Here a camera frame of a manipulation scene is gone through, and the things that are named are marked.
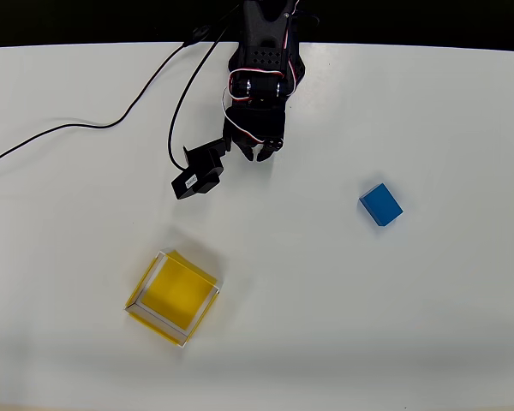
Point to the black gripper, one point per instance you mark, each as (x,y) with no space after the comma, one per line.
(245,139)

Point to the blue rectangular block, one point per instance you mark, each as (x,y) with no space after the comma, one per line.
(381,204)

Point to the yellow square tray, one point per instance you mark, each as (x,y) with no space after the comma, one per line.
(175,295)

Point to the black webcam on bracket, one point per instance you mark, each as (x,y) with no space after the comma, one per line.
(199,175)

